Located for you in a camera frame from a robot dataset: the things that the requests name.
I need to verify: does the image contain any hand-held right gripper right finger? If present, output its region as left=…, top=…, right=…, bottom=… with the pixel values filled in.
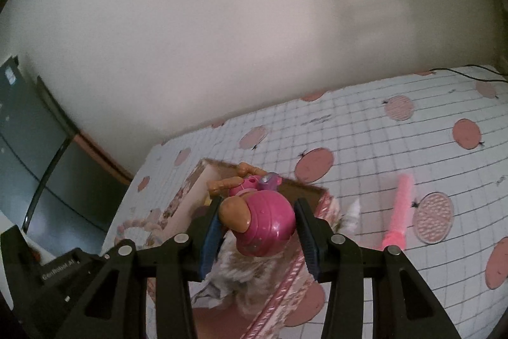
left=294, top=197, right=463, bottom=339

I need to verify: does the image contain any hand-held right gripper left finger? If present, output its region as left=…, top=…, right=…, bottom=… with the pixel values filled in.
left=34, top=196, right=223, bottom=339

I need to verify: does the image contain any pink floral cardboard box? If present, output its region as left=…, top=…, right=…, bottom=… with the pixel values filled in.
left=113, top=158, right=338, bottom=339

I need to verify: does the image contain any pink toy doll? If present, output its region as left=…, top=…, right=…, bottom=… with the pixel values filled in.
left=206, top=161, right=297, bottom=257

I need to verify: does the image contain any white paper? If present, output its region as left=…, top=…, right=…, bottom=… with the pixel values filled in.
left=190, top=275, right=227, bottom=310

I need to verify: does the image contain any desktop with checked tablecloth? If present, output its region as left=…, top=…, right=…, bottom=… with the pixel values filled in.
left=101, top=65, right=508, bottom=339

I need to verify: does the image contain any pink plastic stick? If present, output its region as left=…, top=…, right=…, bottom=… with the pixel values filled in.
left=381, top=173, right=415, bottom=249

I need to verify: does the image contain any dark cabinet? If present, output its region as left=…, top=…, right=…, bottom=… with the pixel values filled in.
left=0, top=55, right=136, bottom=256

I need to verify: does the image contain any black cable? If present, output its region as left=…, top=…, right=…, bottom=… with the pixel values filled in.
left=431, top=64, right=508, bottom=82

